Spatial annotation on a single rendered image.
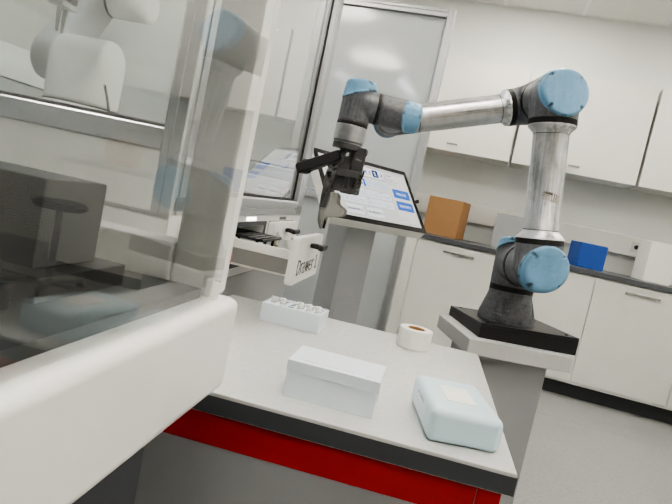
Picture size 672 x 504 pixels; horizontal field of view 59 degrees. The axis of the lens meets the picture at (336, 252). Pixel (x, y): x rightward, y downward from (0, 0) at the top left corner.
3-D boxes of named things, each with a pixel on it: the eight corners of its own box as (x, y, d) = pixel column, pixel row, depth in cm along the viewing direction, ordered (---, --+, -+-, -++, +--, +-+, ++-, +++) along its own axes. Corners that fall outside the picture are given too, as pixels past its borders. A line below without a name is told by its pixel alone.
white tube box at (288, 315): (325, 327, 126) (329, 309, 126) (317, 334, 118) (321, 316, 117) (270, 313, 128) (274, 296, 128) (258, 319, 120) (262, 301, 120)
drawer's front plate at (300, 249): (315, 273, 161) (323, 234, 160) (290, 286, 133) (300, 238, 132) (309, 272, 161) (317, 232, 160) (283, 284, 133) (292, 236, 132)
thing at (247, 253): (309, 267, 160) (313, 245, 159) (285, 277, 134) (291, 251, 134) (171, 235, 165) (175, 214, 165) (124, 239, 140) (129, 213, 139)
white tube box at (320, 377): (378, 400, 86) (386, 365, 86) (372, 420, 78) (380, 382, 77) (295, 378, 88) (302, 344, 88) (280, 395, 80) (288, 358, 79)
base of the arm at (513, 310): (512, 318, 172) (519, 285, 171) (545, 330, 157) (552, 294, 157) (466, 312, 167) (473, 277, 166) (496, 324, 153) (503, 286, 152)
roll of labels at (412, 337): (423, 344, 129) (427, 327, 129) (433, 354, 122) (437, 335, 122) (392, 339, 128) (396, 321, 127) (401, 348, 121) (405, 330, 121)
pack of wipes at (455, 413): (409, 399, 89) (415, 371, 89) (470, 412, 90) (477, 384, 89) (425, 441, 74) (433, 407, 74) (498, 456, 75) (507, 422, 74)
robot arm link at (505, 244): (524, 286, 168) (533, 239, 167) (544, 293, 155) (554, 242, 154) (483, 279, 167) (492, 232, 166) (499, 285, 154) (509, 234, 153)
